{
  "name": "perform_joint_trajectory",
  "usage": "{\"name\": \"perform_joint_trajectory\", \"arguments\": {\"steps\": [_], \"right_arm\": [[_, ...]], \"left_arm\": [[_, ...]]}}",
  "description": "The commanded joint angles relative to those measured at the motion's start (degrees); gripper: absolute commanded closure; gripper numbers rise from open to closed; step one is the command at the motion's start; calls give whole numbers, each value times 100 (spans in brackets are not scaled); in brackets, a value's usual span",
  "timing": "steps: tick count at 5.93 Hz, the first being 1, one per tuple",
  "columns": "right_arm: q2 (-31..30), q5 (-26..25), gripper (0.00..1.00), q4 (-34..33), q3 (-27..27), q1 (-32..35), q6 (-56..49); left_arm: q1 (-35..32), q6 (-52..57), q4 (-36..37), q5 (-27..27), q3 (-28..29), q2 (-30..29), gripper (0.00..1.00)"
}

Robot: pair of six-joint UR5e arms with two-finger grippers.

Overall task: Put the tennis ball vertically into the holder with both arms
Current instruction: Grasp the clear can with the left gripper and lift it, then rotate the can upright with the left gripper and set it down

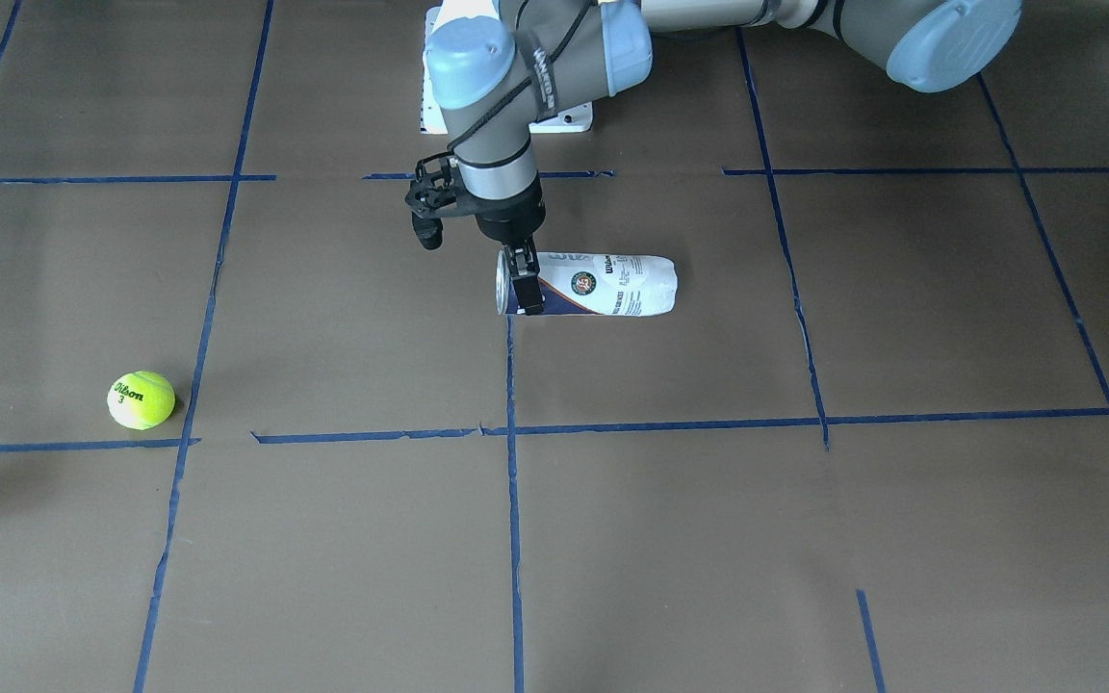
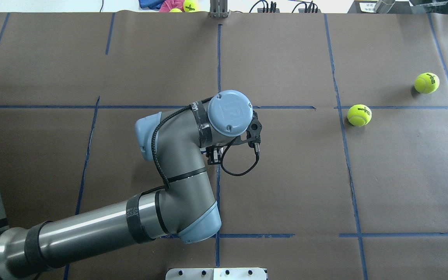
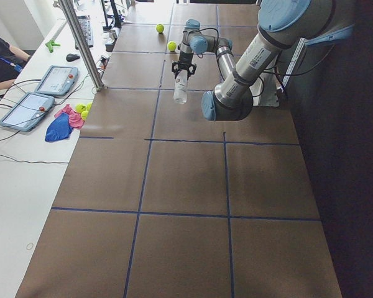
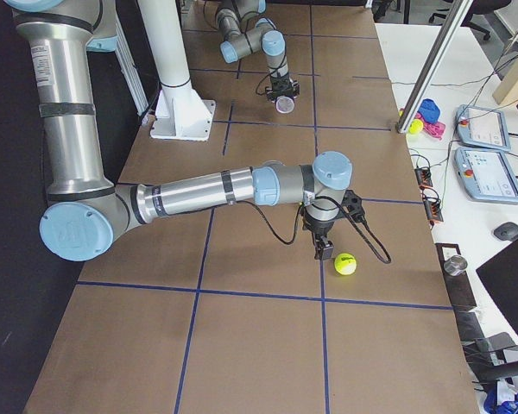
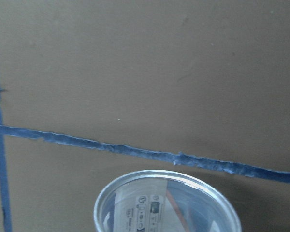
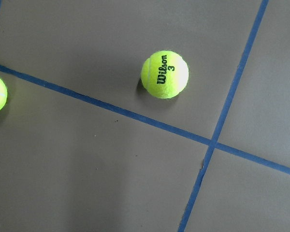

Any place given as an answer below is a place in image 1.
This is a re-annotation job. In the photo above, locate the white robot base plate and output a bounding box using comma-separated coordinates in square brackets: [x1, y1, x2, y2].
[419, 6, 594, 136]

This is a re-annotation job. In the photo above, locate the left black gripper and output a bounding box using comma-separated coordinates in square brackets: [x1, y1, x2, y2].
[474, 192, 546, 316]

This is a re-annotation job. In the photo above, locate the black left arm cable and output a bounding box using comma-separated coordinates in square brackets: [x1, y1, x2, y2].
[444, 0, 604, 165]

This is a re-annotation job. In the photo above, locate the clear tennis ball can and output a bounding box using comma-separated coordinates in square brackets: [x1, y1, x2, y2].
[537, 251, 678, 317]

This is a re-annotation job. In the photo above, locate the yellow tennis ball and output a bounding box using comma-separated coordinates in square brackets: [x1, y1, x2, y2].
[106, 371, 176, 430]

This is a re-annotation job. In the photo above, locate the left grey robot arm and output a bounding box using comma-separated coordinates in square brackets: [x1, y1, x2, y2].
[405, 1, 1022, 317]

